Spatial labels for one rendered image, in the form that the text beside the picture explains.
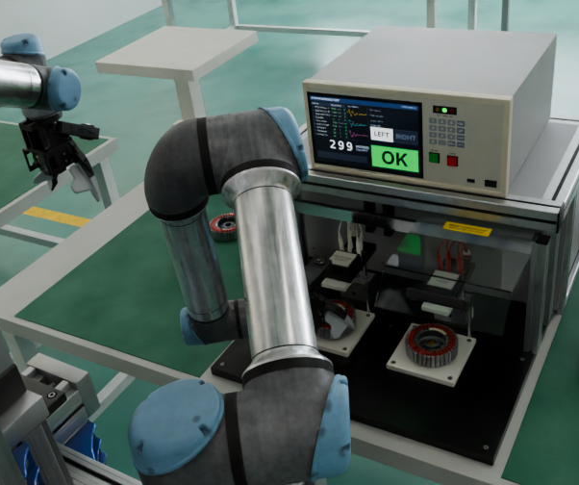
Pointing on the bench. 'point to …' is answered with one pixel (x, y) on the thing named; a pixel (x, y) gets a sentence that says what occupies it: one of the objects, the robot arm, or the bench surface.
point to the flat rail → (354, 216)
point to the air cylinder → (361, 287)
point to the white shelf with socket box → (179, 59)
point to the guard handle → (438, 299)
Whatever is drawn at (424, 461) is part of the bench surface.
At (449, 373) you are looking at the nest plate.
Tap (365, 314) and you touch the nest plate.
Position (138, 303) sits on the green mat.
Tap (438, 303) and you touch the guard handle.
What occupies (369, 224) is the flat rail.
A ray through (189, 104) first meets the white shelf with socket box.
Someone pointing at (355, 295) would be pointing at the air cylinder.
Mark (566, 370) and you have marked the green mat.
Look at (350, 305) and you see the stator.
